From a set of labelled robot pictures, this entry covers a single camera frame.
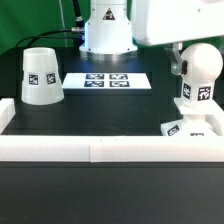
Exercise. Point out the white marker plate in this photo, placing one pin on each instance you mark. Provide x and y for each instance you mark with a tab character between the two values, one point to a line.
106	81

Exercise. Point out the white lamp bulb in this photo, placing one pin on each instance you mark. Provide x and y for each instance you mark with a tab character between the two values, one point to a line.
204	65

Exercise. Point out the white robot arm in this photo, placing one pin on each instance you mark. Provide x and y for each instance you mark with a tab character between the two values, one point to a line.
116	27

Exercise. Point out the white lamp shade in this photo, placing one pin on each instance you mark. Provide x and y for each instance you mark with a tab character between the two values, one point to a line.
41	84

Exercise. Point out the white U-shaped fence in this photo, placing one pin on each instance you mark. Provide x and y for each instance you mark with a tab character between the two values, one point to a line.
104	149

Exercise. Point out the white lamp base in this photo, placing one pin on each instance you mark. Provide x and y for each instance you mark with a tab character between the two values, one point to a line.
198	119

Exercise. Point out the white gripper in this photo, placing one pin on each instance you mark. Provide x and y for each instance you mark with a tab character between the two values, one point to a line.
156	22

